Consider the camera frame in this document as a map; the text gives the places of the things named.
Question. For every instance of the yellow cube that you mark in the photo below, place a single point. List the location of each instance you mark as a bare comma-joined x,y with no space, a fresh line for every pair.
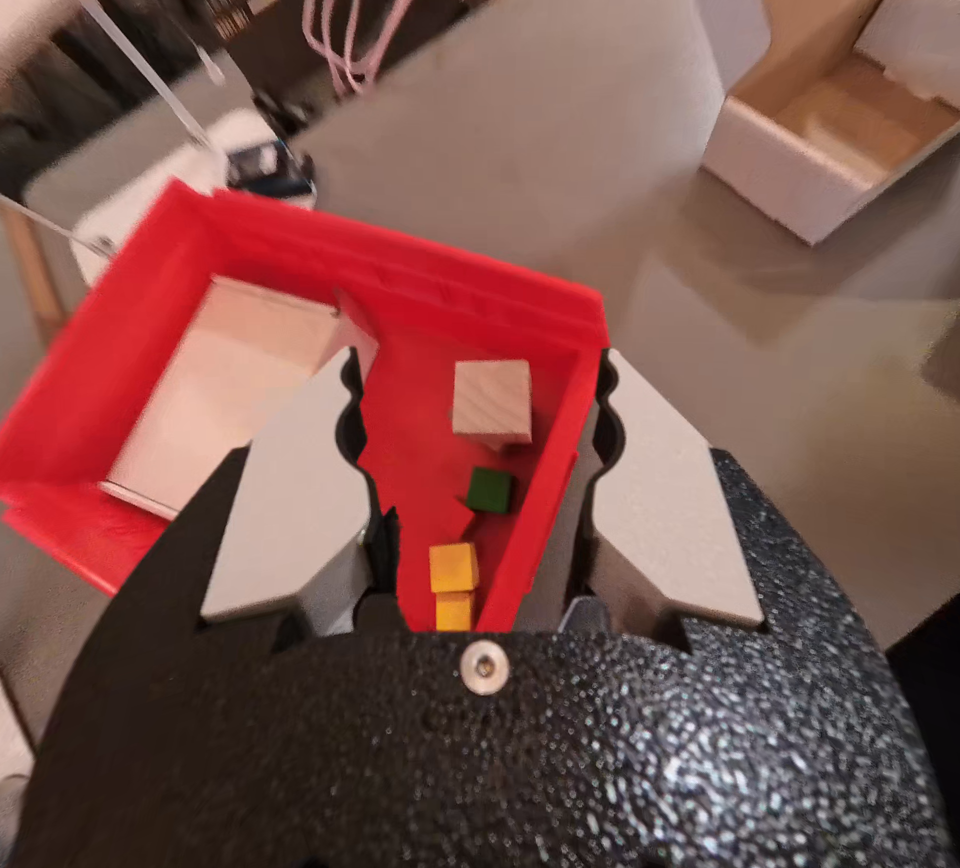
452,568
454,613

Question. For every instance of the green cube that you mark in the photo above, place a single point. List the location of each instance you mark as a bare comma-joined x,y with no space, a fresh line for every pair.
489,491

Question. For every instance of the white cardboard box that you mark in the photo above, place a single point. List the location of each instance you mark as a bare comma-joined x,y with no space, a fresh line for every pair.
780,170

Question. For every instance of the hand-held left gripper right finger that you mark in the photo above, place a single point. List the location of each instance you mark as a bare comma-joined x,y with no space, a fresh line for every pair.
667,508

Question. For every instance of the dark clothing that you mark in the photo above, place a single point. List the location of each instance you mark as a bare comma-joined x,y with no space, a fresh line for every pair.
926,733

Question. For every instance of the small black gadget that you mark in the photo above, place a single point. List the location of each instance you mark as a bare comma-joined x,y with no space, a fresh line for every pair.
262,166

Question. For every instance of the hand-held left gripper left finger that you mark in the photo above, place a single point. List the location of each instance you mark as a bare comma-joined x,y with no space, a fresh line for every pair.
292,508

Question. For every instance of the white side table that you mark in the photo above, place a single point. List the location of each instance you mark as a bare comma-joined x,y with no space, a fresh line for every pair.
135,207

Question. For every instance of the red plastic bin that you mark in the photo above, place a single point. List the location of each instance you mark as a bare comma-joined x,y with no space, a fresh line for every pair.
262,245

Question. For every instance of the black labelled case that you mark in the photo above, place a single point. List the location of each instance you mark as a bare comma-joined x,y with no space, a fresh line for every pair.
240,9

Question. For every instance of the plain wooden cube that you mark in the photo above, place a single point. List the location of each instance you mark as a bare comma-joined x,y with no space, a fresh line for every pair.
491,399

